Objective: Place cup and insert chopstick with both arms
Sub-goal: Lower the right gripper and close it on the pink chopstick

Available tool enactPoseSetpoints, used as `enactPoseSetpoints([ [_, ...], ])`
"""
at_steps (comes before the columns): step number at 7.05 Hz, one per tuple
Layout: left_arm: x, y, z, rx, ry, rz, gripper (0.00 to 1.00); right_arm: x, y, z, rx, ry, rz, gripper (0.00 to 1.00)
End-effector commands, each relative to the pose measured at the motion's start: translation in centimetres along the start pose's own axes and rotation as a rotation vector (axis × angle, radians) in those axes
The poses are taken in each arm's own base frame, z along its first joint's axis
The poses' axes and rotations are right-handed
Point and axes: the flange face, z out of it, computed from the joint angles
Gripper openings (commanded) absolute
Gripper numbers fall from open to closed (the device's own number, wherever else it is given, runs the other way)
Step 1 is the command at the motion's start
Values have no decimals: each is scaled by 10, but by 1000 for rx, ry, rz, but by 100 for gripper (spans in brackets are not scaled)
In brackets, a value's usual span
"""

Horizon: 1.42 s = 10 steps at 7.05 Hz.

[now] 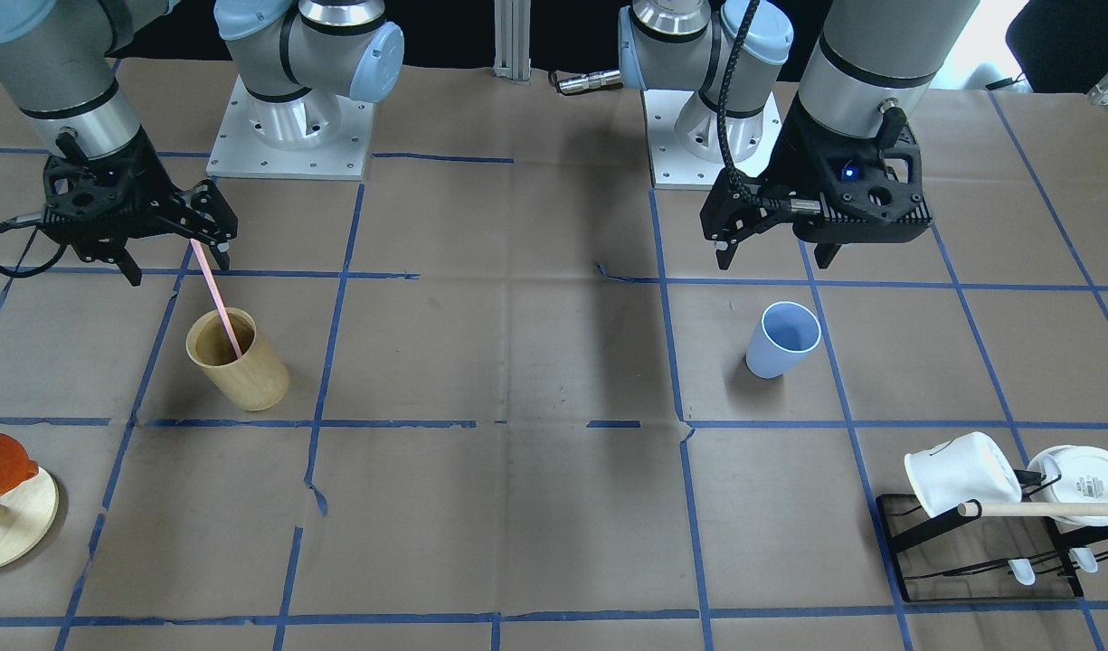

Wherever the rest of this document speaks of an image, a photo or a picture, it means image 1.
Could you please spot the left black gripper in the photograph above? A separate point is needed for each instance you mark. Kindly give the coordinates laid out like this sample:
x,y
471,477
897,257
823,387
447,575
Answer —
x,y
794,159

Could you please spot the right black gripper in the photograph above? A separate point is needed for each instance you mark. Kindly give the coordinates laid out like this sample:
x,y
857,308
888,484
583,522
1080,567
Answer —
x,y
145,174

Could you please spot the pink chopstick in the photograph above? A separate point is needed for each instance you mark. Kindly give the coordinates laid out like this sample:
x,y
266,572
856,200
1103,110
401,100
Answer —
x,y
199,253

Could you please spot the blue plastic cup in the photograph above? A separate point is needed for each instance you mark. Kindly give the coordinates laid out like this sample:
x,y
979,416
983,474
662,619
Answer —
x,y
786,333

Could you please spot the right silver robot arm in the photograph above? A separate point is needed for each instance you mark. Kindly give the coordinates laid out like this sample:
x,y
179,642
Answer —
x,y
57,66

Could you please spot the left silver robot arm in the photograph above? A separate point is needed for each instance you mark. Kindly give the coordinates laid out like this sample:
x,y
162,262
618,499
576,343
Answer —
x,y
867,53

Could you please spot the bamboo cup holder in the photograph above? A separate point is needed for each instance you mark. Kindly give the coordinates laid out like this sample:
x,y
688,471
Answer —
x,y
255,380

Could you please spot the silver flashlight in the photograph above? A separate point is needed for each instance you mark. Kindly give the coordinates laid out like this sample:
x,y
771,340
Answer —
x,y
590,82

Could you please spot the white mug near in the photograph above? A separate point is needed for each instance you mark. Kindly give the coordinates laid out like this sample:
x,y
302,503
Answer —
x,y
970,467

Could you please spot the white mug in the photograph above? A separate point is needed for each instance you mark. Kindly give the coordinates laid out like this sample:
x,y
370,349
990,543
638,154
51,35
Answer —
x,y
1072,474
970,467

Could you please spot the white mug far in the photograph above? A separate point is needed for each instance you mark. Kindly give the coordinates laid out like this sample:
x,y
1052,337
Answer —
x,y
1072,474

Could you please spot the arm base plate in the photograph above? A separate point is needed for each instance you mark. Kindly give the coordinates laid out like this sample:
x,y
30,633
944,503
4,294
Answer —
x,y
684,144
320,136

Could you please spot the wooden rack handle rod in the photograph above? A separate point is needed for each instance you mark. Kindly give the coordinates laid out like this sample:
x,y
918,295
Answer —
x,y
976,508

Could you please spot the aluminium frame post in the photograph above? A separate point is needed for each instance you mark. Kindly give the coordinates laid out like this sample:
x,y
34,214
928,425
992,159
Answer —
x,y
511,35

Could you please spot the black wire cup rack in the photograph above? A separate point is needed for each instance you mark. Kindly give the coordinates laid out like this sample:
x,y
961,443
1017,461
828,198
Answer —
x,y
954,557

